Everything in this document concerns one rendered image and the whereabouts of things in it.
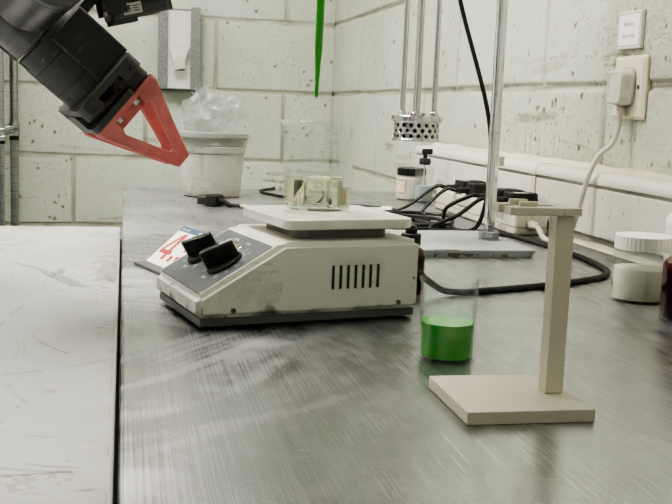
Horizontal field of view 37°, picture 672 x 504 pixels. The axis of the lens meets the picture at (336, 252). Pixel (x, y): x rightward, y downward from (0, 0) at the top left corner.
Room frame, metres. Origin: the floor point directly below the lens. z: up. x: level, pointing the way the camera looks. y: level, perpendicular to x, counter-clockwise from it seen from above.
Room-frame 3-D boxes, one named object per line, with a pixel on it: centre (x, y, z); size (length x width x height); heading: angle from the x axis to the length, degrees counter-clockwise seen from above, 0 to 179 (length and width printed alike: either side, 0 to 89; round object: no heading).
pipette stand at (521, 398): (0.61, -0.11, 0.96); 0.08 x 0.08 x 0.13; 11
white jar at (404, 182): (2.05, -0.15, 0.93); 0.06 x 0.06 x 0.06
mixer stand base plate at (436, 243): (1.33, -0.09, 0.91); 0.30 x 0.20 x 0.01; 102
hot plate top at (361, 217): (0.89, 0.01, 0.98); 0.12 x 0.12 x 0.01; 25
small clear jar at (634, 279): (0.99, -0.31, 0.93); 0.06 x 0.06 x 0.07
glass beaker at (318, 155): (0.89, 0.02, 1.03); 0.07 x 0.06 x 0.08; 105
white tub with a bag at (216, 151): (1.96, 0.25, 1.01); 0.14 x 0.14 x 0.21
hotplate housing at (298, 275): (0.88, 0.03, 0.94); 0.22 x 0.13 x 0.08; 115
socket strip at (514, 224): (1.69, -0.25, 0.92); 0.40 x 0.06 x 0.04; 12
